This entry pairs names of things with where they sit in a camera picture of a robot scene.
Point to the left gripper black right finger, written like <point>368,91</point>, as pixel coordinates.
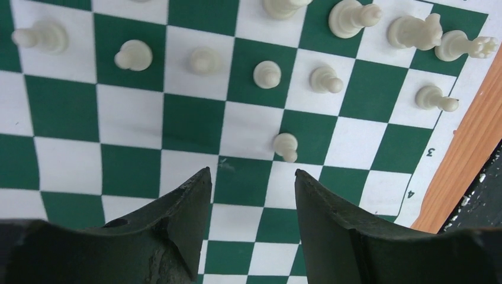
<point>343,243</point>

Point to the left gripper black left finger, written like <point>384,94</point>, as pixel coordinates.
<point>160,242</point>

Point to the green white chess mat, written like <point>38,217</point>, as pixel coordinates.
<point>108,105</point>

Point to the white knight on board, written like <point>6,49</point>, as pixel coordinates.
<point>409,31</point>

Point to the white piece board corner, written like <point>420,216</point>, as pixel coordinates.
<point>456,43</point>

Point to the white pawn off rank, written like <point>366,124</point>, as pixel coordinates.
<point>285,145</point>

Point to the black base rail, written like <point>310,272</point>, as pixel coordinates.
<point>480,205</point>

